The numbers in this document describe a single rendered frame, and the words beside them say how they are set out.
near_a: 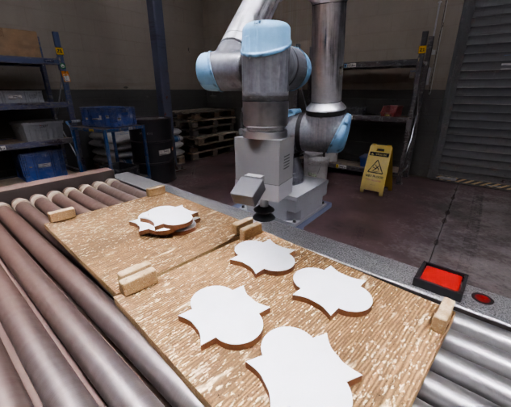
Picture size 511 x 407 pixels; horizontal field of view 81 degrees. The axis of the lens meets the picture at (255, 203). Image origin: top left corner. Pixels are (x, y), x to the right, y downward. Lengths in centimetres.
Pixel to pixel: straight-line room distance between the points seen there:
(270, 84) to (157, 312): 38
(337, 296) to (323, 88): 58
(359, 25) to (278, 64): 496
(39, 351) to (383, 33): 519
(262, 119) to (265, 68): 7
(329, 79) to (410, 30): 436
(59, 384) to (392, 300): 47
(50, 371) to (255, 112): 44
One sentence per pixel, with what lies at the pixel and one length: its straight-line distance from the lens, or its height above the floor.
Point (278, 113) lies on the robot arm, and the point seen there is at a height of 122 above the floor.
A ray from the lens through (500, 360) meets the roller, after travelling 55.
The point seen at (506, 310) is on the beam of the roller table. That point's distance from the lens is 66.
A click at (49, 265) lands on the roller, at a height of 91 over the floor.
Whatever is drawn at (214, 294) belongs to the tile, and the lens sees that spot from 50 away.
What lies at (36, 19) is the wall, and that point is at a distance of 554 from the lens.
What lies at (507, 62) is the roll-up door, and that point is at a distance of 501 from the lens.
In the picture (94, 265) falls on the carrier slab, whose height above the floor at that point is 94.
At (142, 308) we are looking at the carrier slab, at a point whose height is 94.
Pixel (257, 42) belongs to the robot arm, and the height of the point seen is 131.
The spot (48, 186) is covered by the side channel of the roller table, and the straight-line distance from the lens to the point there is 127.
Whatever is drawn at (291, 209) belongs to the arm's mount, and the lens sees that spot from 88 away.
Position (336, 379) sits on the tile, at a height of 95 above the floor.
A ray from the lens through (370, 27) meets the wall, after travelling 537.
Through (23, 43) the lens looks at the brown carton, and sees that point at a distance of 473.
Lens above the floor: 125
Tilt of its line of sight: 21 degrees down
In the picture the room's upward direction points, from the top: straight up
